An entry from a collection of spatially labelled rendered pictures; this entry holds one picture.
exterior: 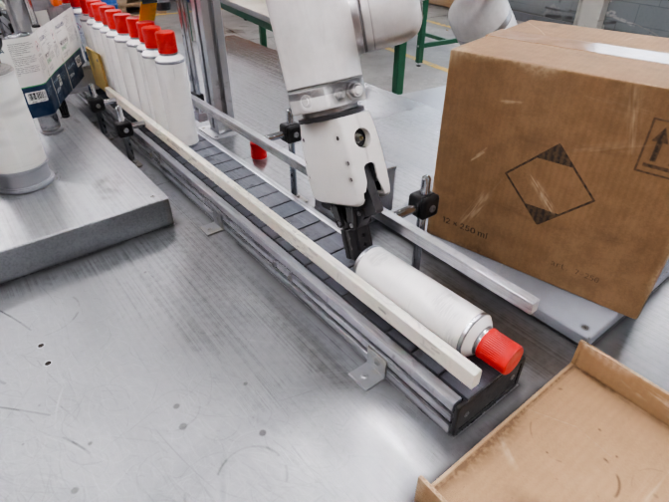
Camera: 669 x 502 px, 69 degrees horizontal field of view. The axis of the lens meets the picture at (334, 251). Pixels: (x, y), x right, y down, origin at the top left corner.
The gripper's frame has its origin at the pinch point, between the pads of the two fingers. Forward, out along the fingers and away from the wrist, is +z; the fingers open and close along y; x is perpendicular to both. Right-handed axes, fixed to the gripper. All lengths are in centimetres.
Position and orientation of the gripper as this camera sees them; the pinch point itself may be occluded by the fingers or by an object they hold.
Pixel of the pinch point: (357, 241)
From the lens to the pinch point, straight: 59.3
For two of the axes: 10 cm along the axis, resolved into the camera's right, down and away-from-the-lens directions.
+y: -5.8, -1.5, 8.0
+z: 2.1, 9.2, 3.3
